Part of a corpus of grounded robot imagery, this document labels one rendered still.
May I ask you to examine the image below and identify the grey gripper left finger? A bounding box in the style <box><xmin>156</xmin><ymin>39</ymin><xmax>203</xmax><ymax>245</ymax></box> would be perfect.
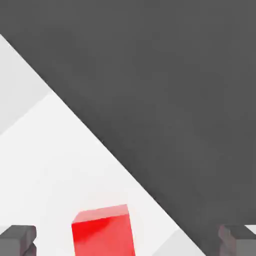
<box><xmin>0</xmin><ymin>224</ymin><xmax>38</xmax><ymax>256</ymax></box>

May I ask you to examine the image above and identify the small red cube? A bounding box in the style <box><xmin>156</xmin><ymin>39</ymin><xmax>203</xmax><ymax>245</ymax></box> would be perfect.
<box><xmin>71</xmin><ymin>203</ymin><xmax>136</xmax><ymax>256</ymax></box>

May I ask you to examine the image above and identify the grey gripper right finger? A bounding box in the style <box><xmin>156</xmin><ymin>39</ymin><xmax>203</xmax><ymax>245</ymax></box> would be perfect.
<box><xmin>217</xmin><ymin>224</ymin><xmax>256</xmax><ymax>256</ymax></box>

